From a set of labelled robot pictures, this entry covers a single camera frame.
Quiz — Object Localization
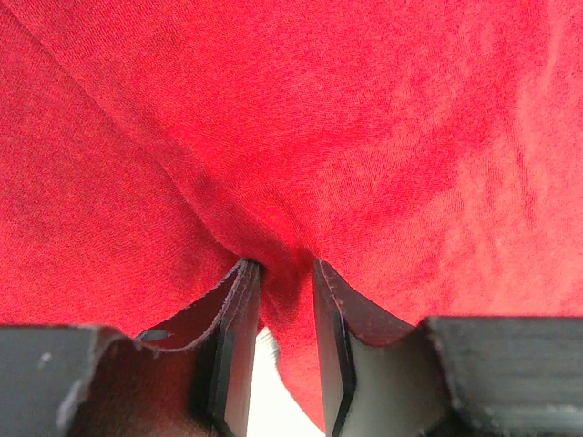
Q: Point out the red t-shirt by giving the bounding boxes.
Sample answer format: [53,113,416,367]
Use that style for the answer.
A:
[1,1,582,424]

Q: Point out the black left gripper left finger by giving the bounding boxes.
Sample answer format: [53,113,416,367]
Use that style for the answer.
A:
[1,260,261,436]

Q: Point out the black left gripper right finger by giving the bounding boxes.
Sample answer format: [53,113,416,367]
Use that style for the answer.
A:
[313,260,582,436]

